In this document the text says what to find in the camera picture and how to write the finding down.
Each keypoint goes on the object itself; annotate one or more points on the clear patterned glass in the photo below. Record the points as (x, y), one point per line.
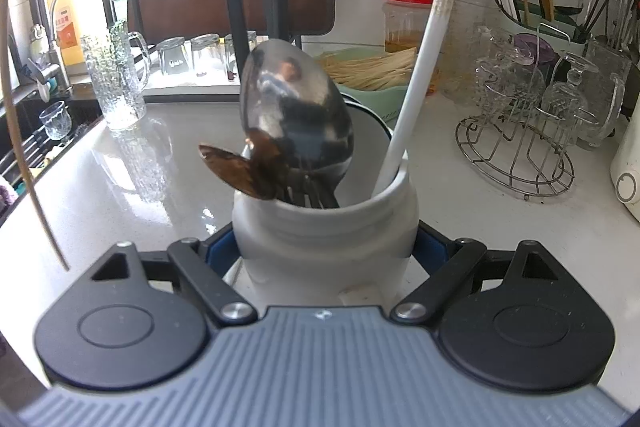
(505, 82)

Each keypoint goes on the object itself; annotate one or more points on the white ceramic mug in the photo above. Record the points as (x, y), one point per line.
(325, 242)

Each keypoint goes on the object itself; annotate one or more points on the red-lidded plastic jar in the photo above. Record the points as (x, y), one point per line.
(407, 22)

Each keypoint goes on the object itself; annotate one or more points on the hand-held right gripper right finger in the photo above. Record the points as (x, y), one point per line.
(429, 252)

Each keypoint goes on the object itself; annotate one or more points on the white chopstick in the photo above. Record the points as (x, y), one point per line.
(425, 52)

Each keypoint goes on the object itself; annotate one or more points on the silver spoon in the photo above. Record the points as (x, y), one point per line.
(295, 107)

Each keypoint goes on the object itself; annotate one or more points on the green plastic basket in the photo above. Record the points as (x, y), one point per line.
(365, 93)

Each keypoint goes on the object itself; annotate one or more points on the tall glass jug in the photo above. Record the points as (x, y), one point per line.
(605, 97)

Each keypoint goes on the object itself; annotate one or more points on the copper spoon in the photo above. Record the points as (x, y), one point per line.
(235, 172)

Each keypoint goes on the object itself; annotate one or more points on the small clear tumbler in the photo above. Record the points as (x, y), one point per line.
(242, 49)
(174, 56)
(206, 54)

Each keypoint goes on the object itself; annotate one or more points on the pink fuzzy cloth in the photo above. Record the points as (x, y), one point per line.
(5, 197)

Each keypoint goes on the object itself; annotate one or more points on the purple cup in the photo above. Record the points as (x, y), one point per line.
(532, 49)

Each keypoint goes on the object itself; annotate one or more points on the black sink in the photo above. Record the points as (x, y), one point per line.
(30, 162)

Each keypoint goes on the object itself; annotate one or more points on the small white bottle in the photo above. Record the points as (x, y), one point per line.
(39, 41)

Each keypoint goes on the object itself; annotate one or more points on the white electric pot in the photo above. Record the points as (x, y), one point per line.
(627, 167)

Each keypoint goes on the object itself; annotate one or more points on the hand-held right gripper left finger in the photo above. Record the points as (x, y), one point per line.
(220, 257)

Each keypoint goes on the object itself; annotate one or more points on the dried noodles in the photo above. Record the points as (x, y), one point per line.
(370, 69)

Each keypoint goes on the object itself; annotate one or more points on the small footed glass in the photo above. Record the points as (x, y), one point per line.
(54, 119)

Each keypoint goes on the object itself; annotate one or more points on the textured glass mug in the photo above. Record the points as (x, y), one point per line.
(112, 87)

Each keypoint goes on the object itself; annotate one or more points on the tall clear glass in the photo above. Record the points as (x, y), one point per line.
(465, 57)

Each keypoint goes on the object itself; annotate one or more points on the stemmed crystal glass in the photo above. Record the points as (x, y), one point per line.
(570, 92)

